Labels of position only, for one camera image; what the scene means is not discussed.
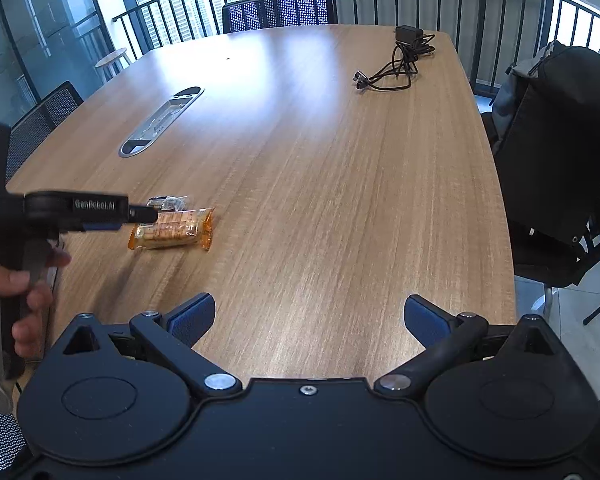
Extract person's left hand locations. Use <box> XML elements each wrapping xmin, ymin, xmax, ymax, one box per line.
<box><xmin>0</xmin><ymin>250</ymin><xmax>72</xmax><ymax>358</ymax></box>

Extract grey backpack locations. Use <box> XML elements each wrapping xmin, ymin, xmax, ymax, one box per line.
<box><xmin>490</xmin><ymin>40</ymin><xmax>566</xmax><ymax>141</ymax></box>

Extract brown snack packet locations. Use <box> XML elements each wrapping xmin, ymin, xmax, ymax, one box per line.
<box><xmin>146</xmin><ymin>196</ymin><xmax>191</xmax><ymax>212</ymax></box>

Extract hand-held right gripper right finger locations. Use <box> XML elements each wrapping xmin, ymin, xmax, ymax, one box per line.
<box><xmin>374</xmin><ymin>295</ymin><xmax>587</xmax><ymax>397</ymax></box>

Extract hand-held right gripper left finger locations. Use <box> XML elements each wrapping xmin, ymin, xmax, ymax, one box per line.
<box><xmin>46</xmin><ymin>292</ymin><xmax>244</xmax><ymax>397</ymax></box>

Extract silver table cable grommet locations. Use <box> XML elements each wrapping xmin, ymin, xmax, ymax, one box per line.
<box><xmin>119</xmin><ymin>86</ymin><xmax>205</xmax><ymax>160</ymax></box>

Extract orange biscuit packet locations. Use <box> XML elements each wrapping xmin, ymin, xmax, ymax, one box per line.
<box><xmin>128</xmin><ymin>207</ymin><xmax>216</xmax><ymax>252</ymax></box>

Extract round wooden stool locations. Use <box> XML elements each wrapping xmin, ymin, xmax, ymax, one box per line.
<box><xmin>95</xmin><ymin>48</ymin><xmax>133</xmax><ymax>83</ymax></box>

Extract black charger with cable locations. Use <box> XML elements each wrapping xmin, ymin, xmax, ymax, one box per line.
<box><xmin>352</xmin><ymin>25</ymin><xmax>437</xmax><ymax>93</ymax></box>

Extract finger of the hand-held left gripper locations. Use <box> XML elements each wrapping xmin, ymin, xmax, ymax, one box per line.
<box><xmin>62</xmin><ymin>193</ymin><xmax>159</xmax><ymax>234</ymax></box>

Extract black metal railing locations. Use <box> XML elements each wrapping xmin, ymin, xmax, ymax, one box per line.
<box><xmin>112</xmin><ymin>0</ymin><xmax>600</xmax><ymax>96</ymax></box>

